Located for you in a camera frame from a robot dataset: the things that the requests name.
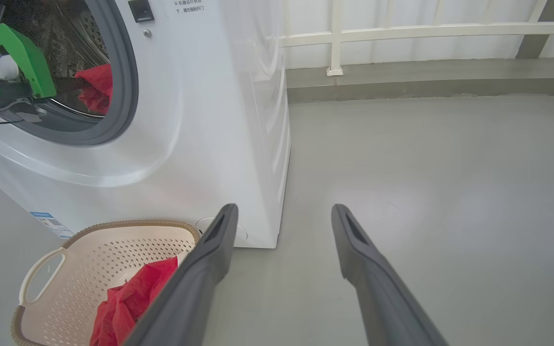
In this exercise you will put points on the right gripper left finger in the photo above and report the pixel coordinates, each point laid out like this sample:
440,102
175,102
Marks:
195,288

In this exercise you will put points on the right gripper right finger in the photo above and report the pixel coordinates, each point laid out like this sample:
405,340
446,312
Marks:
383,298

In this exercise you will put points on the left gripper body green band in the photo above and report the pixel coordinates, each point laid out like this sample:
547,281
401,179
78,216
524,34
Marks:
27,57

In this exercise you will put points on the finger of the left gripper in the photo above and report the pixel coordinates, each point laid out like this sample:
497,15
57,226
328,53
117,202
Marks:
70,86

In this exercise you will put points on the black door lock slot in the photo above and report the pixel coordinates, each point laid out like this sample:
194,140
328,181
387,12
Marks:
141,9

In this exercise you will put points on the cream basket brown rim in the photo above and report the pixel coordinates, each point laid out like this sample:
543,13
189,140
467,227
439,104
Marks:
65,298

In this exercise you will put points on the white front-load washing machine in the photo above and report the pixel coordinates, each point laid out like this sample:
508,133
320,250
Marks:
200,120

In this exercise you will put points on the blue energy label sticker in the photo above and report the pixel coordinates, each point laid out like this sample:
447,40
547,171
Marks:
53,225

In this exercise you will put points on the white metal railing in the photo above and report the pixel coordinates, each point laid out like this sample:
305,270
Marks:
402,32

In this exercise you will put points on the grey slanted post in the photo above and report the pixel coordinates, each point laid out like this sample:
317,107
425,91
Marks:
541,29

